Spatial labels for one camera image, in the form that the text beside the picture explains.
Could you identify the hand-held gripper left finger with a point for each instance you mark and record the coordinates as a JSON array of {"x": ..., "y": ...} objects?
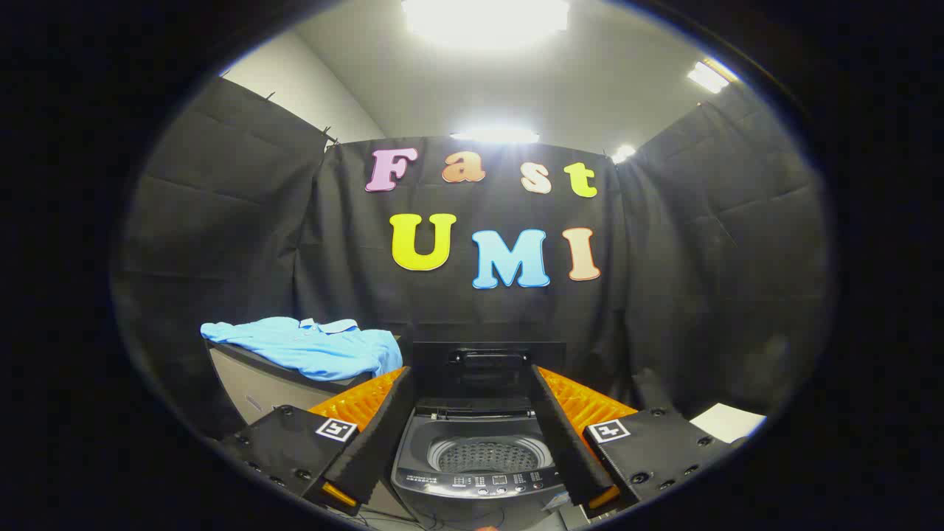
[{"x": 383, "y": 428}]

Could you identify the ceiling light panel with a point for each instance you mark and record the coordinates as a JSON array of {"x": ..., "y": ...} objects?
[
  {"x": 494, "y": 136},
  {"x": 708, "y": 77},
  {"x": 623, "y": 153},
  {"x": 487, "y": 18}
]

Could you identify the black backdrop cloth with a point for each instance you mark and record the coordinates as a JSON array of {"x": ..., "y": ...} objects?
[{"x": 442, "y": 310}]

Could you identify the dark grey washing machine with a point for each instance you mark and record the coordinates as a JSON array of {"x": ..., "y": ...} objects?
[{"x": 472, "y": 483}]

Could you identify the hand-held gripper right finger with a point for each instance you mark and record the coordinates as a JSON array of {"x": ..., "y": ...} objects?
[{"x": 564, "y": 435}]

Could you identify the light blue polo shirt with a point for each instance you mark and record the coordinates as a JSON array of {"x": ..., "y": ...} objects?
[{"x": 310, "y": 346}]

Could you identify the grey cabinet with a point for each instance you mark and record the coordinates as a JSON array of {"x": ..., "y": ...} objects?
[{"x": 258, "y": 387}]

